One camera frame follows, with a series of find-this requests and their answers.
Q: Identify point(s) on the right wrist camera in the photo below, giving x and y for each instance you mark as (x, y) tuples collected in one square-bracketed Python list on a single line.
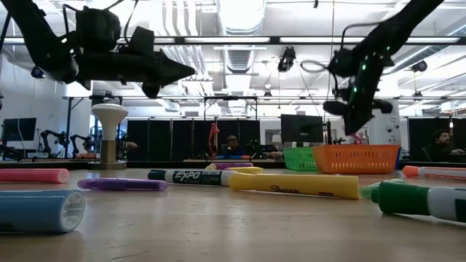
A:
[(342, 62)]

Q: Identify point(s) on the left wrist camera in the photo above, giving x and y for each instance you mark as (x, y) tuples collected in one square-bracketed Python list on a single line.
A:
[(96, 29)]

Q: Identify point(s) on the green plastic basket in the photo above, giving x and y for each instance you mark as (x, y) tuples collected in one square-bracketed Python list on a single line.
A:
[(298, 158)]

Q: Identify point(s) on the yellow Sharpie highlighter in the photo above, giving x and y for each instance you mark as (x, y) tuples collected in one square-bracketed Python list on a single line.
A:
[(291, 185)]

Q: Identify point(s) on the black background robot arm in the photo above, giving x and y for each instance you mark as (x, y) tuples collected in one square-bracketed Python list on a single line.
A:
[(82, 143), (49, 140)]

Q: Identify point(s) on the green and white marker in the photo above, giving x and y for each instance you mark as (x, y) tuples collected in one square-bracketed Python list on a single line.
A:
[(400, 198)]

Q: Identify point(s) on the pink highlighter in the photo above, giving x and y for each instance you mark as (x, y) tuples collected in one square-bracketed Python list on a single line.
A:
[(32, 175)]

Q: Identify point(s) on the EXPO dry erase marker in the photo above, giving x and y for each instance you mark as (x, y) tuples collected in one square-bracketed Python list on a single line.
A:
[(193, 177)]

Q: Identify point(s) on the black computer monitor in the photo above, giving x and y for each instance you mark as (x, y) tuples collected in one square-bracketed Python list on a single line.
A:
[(18, 129), (300, 127)]

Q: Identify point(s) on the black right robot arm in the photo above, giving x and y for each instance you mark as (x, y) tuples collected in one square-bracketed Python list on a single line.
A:
[(397, 29)]

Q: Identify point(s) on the person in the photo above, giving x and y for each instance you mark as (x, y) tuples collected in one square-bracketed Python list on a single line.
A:
[(440, 145), (232, 147)]

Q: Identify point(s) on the black partition wall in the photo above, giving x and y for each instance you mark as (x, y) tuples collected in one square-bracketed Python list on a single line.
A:
[(160, 140), (415, 134)]

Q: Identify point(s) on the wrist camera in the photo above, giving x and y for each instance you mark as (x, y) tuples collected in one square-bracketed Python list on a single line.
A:
[(96, 29), (342, 62)]

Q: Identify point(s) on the white mushroom-shaped lamp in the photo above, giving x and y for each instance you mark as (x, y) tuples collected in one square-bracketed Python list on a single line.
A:
[(109, 116)]

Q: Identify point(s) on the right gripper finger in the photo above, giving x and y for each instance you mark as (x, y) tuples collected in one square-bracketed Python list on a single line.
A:
[(351, 122), (363, 118)]

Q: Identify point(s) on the green marker cap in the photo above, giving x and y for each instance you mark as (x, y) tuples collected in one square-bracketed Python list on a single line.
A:
[(367, 190)]

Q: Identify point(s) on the yellow marker cap piece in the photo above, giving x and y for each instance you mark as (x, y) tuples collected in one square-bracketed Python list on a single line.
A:
[(210, 167)]

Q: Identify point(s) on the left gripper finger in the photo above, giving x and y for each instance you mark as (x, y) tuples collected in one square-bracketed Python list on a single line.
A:
[(171, 64), (171, 77)]

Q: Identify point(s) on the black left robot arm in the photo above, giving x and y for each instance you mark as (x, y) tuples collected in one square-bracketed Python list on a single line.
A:
[(36, 40)]

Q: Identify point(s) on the black background rig frame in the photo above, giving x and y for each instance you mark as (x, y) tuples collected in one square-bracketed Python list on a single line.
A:
[(229, 97)]

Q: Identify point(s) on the blue plastic basket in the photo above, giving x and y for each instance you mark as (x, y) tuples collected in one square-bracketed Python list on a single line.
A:
[(398, 156)]

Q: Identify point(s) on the orange and white marker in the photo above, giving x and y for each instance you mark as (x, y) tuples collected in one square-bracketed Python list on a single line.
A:
[(437, 172)]

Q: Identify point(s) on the purple highlighter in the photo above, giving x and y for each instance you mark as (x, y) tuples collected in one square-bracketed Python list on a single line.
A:
[(233, 165)]

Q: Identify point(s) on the silver ceiling duct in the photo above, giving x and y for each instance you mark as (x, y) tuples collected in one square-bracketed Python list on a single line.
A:
[(240, 11)]

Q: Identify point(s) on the light blue highlighter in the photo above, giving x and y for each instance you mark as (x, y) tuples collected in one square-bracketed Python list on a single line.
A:
[(36, 211)]

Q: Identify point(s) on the translucent purple pen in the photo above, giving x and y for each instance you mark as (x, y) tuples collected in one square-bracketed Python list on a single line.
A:
[(120, 184)]

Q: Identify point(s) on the orange plastic basket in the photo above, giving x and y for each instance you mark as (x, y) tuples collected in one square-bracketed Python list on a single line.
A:
[(356, 158)]

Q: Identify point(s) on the black ceiling spotlight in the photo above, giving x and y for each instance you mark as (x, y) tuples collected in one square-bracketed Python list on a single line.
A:
[(419, 66), (286, 60), (37, 72)]

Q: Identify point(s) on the pink and white marker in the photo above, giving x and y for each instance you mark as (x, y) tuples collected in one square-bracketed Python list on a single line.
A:
[(356, 138)]

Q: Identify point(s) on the slim yellow highlighter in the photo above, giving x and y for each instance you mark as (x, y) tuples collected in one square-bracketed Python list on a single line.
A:
[(247, 170)]

